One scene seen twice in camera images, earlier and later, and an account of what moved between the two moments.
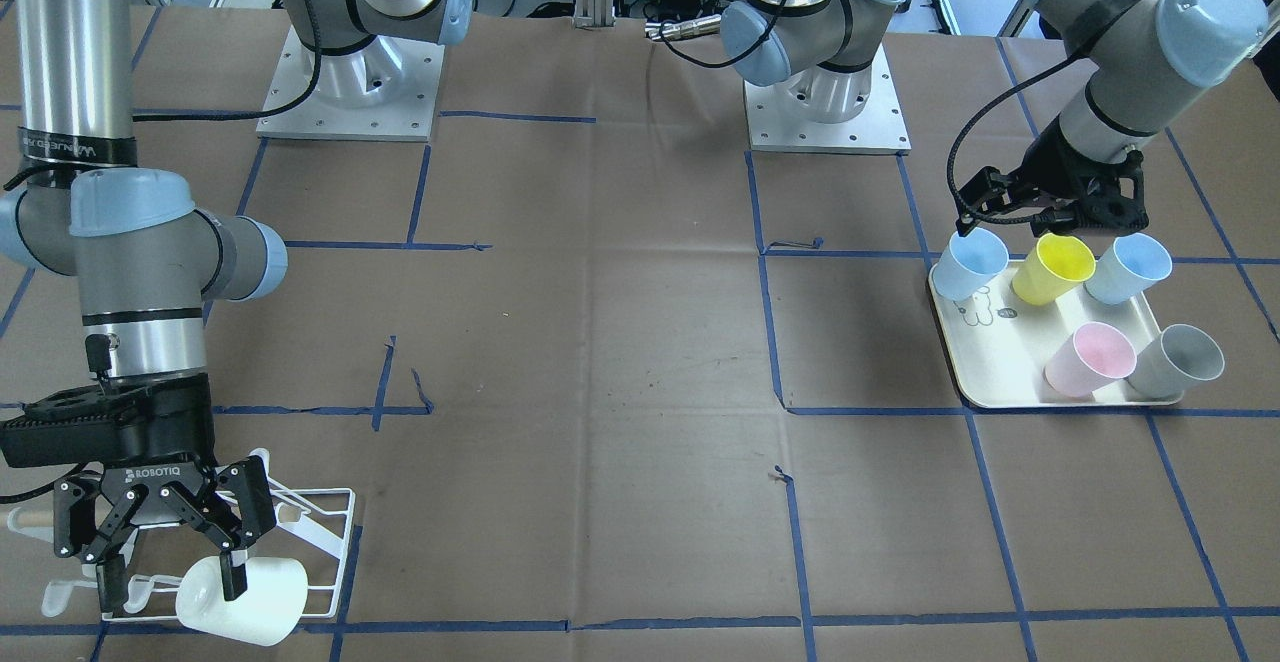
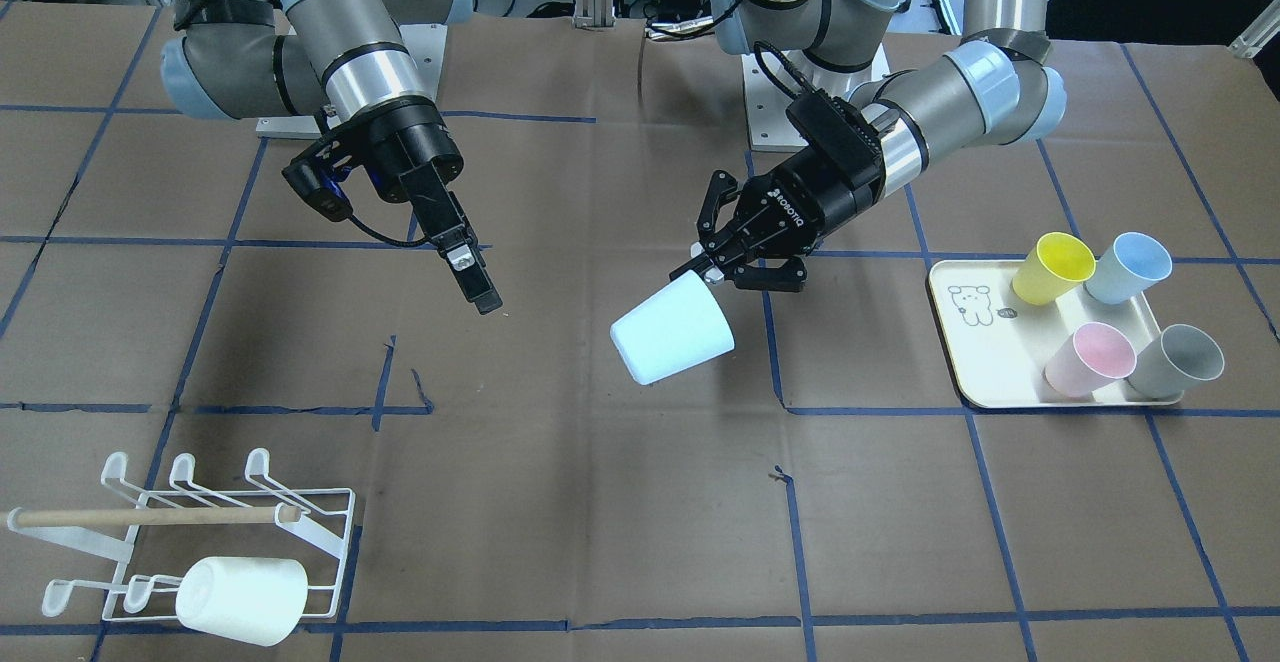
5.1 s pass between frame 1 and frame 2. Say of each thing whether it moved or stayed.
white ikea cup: stayed
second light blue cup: stayed
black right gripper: moved
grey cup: stayed
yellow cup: stayed
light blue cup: moved
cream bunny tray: stayed
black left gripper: moved
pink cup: stayed
